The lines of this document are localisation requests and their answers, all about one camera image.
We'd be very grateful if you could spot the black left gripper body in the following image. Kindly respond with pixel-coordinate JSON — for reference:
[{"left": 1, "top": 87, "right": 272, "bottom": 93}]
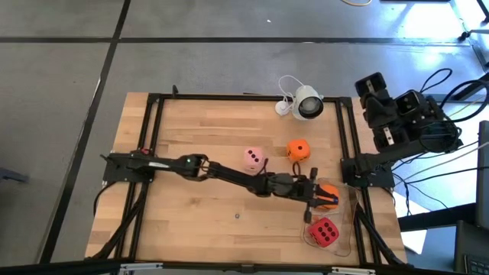
[{"left": 265, "top": 172, "right": 319, "bottom": 204}]

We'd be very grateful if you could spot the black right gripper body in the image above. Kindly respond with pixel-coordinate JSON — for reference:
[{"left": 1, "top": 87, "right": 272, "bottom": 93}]
[{"left": 361, "top": 92, "right": 406, "bottom": 131}]

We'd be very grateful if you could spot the large orange foam die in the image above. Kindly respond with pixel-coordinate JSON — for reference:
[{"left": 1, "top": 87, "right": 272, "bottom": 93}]
[
  {"left": 315, "top": 184, "right": 341, "bottom": 211},
  {"left": 286, "top": 138, "right": 312, "bottom": 163}
]

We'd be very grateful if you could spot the large pink foam die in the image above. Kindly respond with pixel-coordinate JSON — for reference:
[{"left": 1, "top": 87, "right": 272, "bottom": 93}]
[{"left": 243, "top": 147, "right": 267, "bottom": 173}]

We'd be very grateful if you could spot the large red foam die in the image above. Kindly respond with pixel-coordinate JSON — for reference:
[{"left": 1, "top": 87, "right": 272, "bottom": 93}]
[{"left": 307, "top": 217, "right": 341, "bottom": 248}]

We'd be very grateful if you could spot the clear plastic container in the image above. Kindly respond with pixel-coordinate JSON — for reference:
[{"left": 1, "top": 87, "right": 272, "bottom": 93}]
[{"left": 300, "top": 176, "right": 362, "bottom": 258}]

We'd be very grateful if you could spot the white round power adapter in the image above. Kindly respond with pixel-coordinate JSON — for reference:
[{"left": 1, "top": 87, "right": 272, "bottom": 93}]
[{"left": 274, "top": 101, "right": 293, "bottom": 117}]

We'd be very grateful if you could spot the grey computer monitor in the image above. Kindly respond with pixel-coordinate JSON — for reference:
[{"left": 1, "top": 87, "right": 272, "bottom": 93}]
[{"left": 475, "top": 120, "right": 489, "bottom": 230}]

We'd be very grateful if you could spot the dark desk with keyboard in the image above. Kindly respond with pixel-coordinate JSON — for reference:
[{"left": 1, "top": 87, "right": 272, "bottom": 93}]
[{"left": 397, "top": 202, "right": 489, "bottom": 275}]

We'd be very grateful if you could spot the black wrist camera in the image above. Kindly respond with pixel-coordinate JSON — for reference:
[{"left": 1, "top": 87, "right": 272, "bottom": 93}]
[{"left": 394, "top": 89, "right": 426, "bottom": 116}]

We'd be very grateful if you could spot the white camera on stand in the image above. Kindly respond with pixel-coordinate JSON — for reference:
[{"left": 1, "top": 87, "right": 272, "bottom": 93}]
[{"left": 292, "top": 84, "right": 325, "bottom": 122}]

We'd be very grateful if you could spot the yellow floor cable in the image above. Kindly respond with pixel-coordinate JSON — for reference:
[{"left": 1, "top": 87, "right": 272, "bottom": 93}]
[{"left": 339, "top": 0, "right": 374, "bottom": 8}]

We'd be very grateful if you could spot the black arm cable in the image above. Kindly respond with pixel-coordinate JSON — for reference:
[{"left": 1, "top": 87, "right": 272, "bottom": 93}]
[{"left": 419, "top": 67, "right": 489, "bottom": 125}]

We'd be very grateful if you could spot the black camera gantry frame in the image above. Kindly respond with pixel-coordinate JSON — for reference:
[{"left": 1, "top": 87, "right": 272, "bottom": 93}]
[{"left": 0, "top": 259, "right": 489, "bottom": 275}]

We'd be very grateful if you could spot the white projector cable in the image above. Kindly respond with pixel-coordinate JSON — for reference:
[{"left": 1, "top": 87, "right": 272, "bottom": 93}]
[{"left": 277, "top": 74, "right": 306, "bottom": 114}]

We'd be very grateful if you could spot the black table frame rail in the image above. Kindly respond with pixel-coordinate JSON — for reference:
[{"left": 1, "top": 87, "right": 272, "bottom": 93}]
[{"left": 86, "top": 91, "right": 412, "bottom": 268}]

